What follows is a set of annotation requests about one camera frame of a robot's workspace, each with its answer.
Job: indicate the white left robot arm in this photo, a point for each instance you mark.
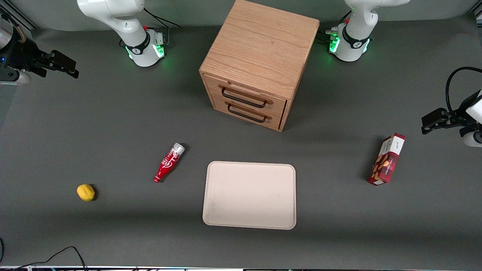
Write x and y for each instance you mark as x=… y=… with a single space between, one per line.
x=356 y=22

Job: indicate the red cola bottle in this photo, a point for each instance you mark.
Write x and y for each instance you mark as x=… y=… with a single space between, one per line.
x=167 y=163

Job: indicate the oak wooden drawer cabinet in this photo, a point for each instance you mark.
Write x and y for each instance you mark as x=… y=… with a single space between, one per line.
x=260 y=41

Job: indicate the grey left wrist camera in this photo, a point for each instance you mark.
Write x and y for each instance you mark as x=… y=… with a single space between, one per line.
x=472 y=139

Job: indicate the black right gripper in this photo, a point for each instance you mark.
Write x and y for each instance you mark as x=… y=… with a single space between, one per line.
x=21 y=54

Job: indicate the yellow lemon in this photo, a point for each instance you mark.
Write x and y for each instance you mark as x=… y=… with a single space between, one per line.
x=86 y=192

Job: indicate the beige plastic tray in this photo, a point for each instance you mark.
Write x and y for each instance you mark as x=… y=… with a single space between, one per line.
x=248 y=195

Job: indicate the red cookie box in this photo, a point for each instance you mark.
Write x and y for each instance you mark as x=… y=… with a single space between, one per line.
x=386 y=162

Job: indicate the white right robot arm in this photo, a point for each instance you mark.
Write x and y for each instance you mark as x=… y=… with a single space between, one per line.
x=113 y=13

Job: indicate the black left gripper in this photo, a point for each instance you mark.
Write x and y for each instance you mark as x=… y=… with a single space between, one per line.
x=460 y=111

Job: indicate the aluminium frame profile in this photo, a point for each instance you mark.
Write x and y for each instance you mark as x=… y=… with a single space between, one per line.
x=22 y=19
x=479 y=14

